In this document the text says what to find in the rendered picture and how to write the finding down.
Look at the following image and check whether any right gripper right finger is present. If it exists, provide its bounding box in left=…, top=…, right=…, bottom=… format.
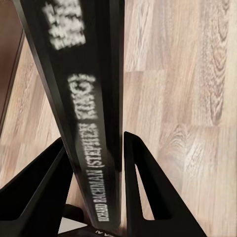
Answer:
left=123, top=131, right=207, bottom=237

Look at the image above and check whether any hardback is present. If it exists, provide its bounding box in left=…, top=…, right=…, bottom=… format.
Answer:
left=13, top=0, right=125, bottom=230

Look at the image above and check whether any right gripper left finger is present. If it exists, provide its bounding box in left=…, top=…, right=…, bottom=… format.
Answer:
left=0, top=137, right=74, bottom=237

